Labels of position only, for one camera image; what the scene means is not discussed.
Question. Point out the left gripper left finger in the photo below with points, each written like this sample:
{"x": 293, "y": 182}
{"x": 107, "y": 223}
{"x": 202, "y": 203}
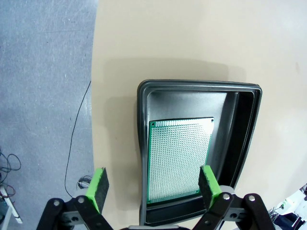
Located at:
{"x": 97, "y": 189}

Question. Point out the white stand leg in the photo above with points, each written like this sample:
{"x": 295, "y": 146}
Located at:
{"x": 9, "y": 206}

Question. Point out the green perforated circuit board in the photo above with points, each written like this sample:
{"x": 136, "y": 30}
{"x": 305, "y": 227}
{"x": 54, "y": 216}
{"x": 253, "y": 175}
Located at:
{"x": 177, "y": 160}

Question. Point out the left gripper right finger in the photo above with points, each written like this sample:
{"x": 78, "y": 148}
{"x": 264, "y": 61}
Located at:
{"x": 209, "y": 187}

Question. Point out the black plastic ESD tray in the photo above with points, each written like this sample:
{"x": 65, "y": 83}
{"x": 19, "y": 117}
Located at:
{"x": 187, "y": 105}

